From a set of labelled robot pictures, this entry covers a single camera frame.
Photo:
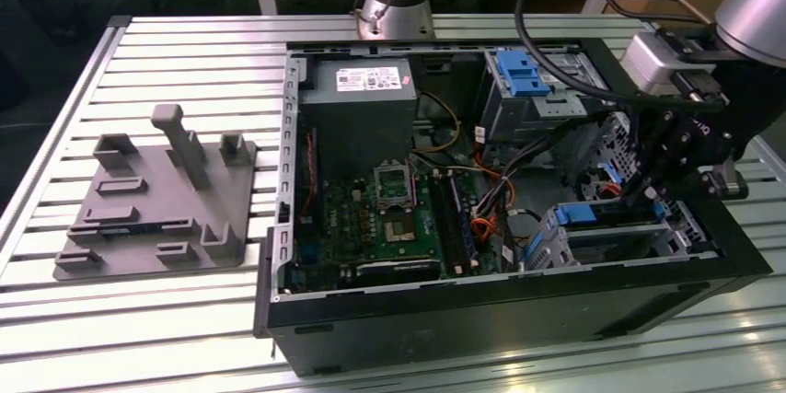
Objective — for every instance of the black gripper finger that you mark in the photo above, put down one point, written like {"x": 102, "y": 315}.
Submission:
{"x": 725, "y": 183}
{"x": 660, "y": 149}

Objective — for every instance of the hard disk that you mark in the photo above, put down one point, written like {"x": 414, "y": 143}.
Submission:
{"x": 577, "y": 216}

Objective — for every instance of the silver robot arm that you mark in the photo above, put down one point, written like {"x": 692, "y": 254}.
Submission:
{"x": 393, "y": 2}

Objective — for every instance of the silver disk bay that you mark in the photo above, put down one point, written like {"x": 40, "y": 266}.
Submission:
{"x": 614, "y": 243}

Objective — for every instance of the black RAM slot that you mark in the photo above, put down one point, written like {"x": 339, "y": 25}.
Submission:
{"x": 451, "y": 223}
{"x": 443, "y": 223}
{"x": 466, "y": 223}
{"x": 459, "y": 223}

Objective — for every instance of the silver optical drive cage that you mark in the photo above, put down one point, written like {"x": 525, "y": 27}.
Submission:
{"x": 522, "y": 117}

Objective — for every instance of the blue drive latch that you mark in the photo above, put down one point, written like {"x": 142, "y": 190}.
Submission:
{"x": 522, "y": 75}

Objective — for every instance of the black PC case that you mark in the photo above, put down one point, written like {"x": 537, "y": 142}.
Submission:
{"x": 491, "y": 319}

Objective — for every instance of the dark grey power supply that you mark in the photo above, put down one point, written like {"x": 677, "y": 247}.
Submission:
{"x": 357, "y": 121}

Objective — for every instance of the black graphics card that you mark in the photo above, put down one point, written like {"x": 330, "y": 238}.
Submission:
{"x": 395, "y": 269}

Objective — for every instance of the green motherboard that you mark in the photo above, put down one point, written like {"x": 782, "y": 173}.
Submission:
{"x": 343, "y": 218}

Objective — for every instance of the grey parts rack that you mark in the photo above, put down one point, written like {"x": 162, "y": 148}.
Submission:
{"x": 154, "y": 190}

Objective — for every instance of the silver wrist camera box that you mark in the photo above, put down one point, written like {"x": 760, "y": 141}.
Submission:
{"x": 648, "y": 61}

